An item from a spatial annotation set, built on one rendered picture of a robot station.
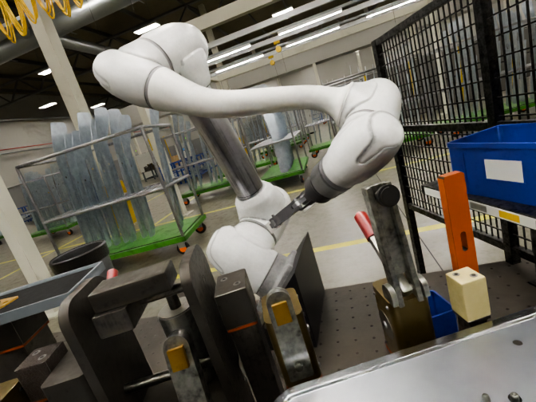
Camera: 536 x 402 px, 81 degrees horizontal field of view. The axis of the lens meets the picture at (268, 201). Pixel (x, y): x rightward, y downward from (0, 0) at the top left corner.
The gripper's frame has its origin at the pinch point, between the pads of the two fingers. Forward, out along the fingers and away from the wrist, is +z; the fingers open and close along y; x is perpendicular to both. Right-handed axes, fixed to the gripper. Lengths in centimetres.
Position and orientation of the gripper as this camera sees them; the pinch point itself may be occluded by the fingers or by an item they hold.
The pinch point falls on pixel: (287, 216)
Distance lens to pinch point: 89.1
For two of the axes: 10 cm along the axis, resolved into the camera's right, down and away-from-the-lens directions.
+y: 7.2, -4.2, 5.5
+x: -5.8, -8.0, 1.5
